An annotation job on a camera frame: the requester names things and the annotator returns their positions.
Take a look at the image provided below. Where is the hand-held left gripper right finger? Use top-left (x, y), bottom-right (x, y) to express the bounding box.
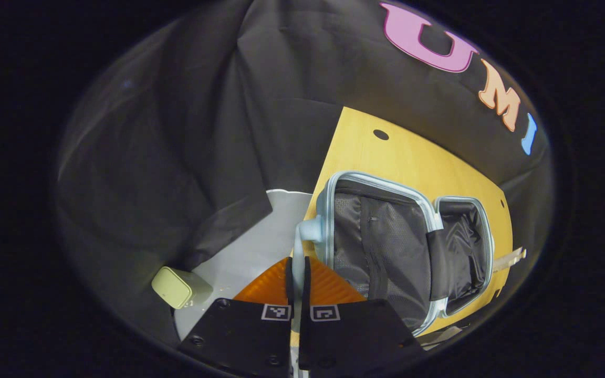
top-left (298, 256), bottom-right (424, 378)

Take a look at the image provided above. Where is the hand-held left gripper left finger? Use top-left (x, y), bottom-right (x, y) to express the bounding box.
top-left (178, 256), bottom-right (294, 378)

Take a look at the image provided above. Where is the light blue suitcase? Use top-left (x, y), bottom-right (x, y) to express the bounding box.
top-left (289, 171), bottom-right (495, 378)

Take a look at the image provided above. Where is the white skin care tube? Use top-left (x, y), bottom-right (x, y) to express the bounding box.
top-left (492, 247), bottom-right (528, 272)

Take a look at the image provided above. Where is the pale green box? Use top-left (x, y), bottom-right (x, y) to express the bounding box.
top-left (151, 266), bottom-right (214, 309)

